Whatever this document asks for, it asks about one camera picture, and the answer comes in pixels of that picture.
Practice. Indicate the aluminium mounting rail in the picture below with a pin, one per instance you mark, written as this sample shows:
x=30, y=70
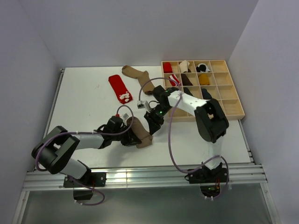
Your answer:
x=157, y=177

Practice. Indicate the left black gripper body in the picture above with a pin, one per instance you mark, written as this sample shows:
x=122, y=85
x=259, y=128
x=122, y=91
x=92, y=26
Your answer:
x=125, y=137

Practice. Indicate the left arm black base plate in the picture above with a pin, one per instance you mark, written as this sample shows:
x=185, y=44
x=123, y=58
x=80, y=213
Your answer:
x=85, y=188

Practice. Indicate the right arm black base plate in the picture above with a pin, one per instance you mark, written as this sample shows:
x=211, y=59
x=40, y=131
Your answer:
x=212, y=182

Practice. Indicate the tan sock at back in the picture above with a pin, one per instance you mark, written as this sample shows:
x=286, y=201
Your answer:
x=142, y=77

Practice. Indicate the rolled black white sock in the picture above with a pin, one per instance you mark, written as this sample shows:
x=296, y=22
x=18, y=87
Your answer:
x=202, y=67

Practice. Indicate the rolled cream sock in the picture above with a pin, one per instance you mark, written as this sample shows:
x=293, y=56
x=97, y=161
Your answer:
x=184, y=66

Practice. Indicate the red sock with white pattern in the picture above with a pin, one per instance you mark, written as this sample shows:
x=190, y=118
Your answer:
x=121, y=92

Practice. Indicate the rolled dark brown sock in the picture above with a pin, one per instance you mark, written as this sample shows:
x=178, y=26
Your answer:
x=185, y=80

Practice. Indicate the rolled red white striped sock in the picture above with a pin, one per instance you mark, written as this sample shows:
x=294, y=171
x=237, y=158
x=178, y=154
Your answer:
x=174, y=81

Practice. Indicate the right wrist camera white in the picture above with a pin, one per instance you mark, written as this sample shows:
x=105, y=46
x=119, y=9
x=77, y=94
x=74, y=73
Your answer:
x=141, y=104

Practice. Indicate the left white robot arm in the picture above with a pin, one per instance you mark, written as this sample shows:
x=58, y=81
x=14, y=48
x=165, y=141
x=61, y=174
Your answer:
x=54, y=152

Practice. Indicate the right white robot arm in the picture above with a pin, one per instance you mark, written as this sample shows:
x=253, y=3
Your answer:
x=212, y=125

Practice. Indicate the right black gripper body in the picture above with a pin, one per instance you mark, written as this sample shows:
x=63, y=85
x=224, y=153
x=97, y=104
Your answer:
x=157, y=114

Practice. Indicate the wooden compartment tray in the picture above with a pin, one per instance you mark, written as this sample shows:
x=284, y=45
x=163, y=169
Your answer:
x=221, y=85

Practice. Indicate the rolled mustard yellow sock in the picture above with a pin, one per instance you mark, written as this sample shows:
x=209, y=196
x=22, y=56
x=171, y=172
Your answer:
x=203, y=79

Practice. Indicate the brown sock with striped cuff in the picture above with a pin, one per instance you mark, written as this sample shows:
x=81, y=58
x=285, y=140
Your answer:
x=142, y=134

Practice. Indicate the navy blue patterned sock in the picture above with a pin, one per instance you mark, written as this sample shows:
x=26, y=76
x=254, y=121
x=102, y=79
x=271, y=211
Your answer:
x=206, y=94

